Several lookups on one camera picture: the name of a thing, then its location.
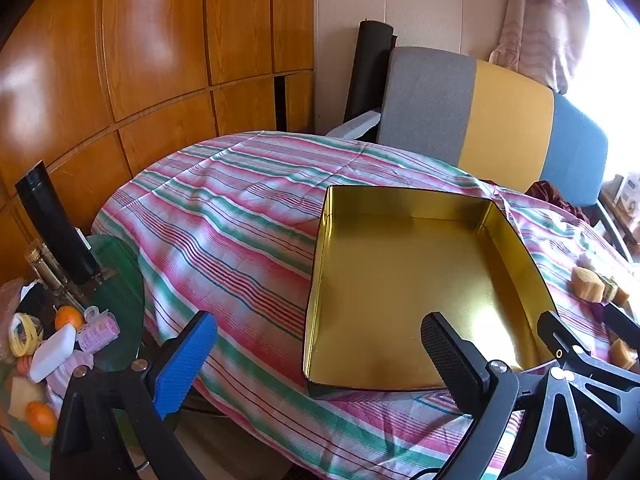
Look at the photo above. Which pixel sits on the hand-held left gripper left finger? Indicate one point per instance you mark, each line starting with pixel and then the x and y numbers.
pixel 182 360

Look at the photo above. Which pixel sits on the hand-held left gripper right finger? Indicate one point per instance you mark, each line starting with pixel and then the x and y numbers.
pixel 450 355

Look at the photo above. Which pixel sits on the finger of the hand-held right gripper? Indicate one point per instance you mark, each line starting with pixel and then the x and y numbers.
pixel 622 322
pixel 557 332

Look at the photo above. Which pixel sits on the small yellow sponge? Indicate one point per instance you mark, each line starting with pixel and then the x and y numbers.
pixel 622 297
pixel 622 355

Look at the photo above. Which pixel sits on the green and white box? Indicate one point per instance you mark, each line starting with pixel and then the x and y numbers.
pixel 610 289

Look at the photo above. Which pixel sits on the large yellow sponge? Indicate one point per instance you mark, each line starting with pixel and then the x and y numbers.
pixel 590 285

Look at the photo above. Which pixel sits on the plastic-wrapped cotton ball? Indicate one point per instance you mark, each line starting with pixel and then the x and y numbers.
pixel 587 261

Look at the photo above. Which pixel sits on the gold tin box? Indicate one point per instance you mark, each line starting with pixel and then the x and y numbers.
pixel 415 285

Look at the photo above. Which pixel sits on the pink hair roller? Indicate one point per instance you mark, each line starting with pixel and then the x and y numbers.
pixel 100 336
pixel 95 315

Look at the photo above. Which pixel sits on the wooden desk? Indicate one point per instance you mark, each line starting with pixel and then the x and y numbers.
pixel 622 225

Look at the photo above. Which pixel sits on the round glass side table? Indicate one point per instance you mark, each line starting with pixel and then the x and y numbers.
pixel 122 280

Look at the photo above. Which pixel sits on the pink cloth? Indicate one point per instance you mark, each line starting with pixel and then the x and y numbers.
pixel 70 367

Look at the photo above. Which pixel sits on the orange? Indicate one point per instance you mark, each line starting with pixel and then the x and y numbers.
pixel 68 318
pixel 41 417

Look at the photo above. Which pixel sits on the white printed box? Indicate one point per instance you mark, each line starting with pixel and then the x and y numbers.
pixel 627 190

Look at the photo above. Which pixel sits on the white plastic case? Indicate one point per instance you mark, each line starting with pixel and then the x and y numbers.
pixel 50 355

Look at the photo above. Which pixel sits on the dark red cloth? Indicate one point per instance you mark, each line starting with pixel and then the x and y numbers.
pixel 555 195

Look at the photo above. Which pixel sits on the striped tablecloth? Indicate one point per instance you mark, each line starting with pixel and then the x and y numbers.
pixel 225 220

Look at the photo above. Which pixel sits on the black cloth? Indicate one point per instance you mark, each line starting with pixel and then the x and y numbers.
pixel 35 302

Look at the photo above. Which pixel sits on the beige cloth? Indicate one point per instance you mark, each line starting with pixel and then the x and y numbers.
pixel 22 395

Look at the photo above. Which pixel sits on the glass bottle with gold cap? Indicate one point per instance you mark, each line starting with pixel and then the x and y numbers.
pixel 45 267

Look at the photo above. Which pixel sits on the clear plastic bag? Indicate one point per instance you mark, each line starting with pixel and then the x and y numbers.
pixel 9 300

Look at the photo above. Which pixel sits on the black tube bottle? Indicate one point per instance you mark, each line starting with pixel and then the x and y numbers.
pixel 52 220

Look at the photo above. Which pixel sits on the grey yellow blue chair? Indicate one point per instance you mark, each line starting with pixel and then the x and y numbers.
pixel 505 120

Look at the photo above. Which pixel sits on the window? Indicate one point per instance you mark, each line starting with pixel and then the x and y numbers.
pixel 615 60

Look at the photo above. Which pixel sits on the black rolled mat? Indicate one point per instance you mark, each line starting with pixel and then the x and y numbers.
pixel 367 70

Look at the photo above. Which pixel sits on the wooden wardrobe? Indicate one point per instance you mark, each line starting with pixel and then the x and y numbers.
pixel 150 50

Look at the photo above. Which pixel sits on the pink patterned curtain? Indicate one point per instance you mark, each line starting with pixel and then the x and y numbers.
pixel 540 20

